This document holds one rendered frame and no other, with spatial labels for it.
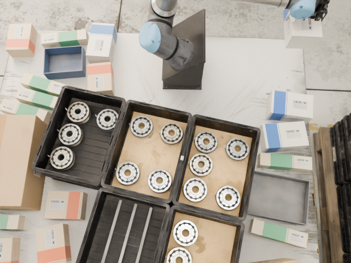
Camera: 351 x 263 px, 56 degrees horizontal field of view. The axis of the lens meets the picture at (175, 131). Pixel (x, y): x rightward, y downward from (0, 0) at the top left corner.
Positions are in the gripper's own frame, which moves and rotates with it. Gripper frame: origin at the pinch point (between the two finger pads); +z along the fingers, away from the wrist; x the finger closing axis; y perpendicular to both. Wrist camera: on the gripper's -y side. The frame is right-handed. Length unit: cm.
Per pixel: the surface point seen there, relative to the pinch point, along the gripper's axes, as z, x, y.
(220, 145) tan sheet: 28, -30, 48
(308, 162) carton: 35, 11, 52
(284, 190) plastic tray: 40, 2, 65
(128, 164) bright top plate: 25, -71, 60
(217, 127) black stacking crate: 24, -32, 41
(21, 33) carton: 34, -136, -10
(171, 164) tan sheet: 28, -52, 58
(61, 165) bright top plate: 25, -100, 62
